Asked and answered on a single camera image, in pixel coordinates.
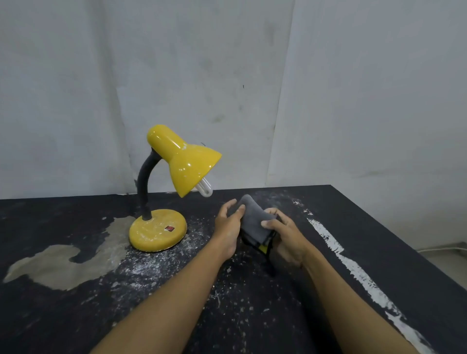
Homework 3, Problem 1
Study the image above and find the person's right hand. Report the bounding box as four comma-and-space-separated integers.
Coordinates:
260, 207, 311, 269

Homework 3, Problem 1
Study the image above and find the grey cloth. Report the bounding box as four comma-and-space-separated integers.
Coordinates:
237, 194, 281, 257

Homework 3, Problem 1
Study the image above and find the white spiral light bulb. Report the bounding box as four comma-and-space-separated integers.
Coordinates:
195, 177, 213, 198

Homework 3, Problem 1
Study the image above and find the person's left hand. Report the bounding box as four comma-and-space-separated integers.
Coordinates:
210, 199, 246, 262

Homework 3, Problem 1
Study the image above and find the person's left forearm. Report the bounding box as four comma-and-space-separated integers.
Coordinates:
90, 239, 234, 354

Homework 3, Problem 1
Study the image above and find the person's right forearm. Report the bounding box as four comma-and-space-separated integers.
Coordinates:
301, 244, 420, 354

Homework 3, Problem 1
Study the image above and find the yellow desk lamp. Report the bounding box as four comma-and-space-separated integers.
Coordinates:
128, 124, 223, 253

